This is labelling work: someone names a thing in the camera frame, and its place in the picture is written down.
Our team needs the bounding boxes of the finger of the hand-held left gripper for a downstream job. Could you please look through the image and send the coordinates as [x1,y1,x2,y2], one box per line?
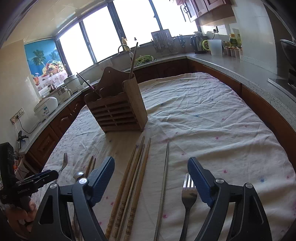
[15,170,59,189]

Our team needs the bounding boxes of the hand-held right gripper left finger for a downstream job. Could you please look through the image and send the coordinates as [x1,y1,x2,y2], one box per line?
[29,156,115,241]

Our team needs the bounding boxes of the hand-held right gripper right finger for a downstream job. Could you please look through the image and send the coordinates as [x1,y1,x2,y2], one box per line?
[187,157,273,241]

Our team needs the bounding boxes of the long bamboo chopstick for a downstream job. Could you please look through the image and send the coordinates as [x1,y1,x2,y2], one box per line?
[124,138,151,241]
[105,145,137,239]
[112,136,145,240]
[117,144,145,241]

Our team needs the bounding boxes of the steel chopstick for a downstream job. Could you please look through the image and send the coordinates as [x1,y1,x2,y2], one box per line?
[155,140,170,241]
[154,140,169,241]

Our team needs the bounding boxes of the wooden utensil holder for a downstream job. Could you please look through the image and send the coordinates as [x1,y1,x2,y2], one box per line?
[84,66,148,133]

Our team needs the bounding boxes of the person's left hand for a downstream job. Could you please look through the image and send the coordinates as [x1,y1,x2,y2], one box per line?
[7,200,37,232]

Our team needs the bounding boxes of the steel fork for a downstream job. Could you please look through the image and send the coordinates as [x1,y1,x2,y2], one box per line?
[179,173,198,241]
[55,152,68,178]

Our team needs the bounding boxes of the black stand device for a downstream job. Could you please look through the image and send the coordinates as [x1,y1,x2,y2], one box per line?
[17,130,29,150]

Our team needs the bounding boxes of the white dotted tablecloth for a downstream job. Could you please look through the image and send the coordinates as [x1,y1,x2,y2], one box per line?
[30,72,296,241]

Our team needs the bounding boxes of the white rice cooker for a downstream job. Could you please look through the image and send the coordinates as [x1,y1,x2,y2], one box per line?
[33,97,59,123]

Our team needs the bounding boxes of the large white electric pot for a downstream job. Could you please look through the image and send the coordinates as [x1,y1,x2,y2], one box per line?
[63,74,80,92]

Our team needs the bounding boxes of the light wooden chopstick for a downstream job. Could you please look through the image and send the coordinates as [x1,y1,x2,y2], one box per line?
[128,42,139,80]

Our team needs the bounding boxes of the gas stove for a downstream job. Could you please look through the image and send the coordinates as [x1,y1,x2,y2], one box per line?
[268,77,296,95]

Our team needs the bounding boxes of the green colander with vegetables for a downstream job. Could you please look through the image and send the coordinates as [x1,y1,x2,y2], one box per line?
[135,55,154,65]

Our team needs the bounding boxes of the spice jar rack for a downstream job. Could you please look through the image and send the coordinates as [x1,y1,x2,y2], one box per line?
[223,45,243,58]

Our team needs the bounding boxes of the chrome sink faucet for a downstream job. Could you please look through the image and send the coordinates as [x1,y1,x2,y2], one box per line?
[117,44,130,55]

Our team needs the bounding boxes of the white plastic cup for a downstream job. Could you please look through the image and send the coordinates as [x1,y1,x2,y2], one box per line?
[207,39,223,56]

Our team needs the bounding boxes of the black electric kettle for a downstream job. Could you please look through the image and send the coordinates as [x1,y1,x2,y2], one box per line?
[190,36,207,54]

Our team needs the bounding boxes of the black kitchen scissors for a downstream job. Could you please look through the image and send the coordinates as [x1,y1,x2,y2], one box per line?
[173,34,186,54]

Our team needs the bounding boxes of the kitchen window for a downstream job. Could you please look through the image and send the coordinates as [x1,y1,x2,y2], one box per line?
[52,0,199,70]

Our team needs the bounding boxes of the black wok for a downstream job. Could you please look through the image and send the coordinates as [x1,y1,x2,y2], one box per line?
[280,39,296,70]

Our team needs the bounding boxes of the wooden upper cabinets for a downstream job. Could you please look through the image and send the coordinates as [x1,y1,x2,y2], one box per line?
[174,0,232,22]

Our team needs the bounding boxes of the black power cable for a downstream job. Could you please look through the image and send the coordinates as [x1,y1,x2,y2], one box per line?
[13,118,36,135]

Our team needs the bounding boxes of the yellow wall outlet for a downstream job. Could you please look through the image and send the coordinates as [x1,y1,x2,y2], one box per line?
[10,107,25,124]

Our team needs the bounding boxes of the beach and fruit wall poster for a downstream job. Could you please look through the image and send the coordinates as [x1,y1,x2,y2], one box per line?
[24,38,68,92]

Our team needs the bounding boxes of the wire dish rack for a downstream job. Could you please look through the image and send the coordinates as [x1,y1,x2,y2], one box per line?
[151,29,177,56]

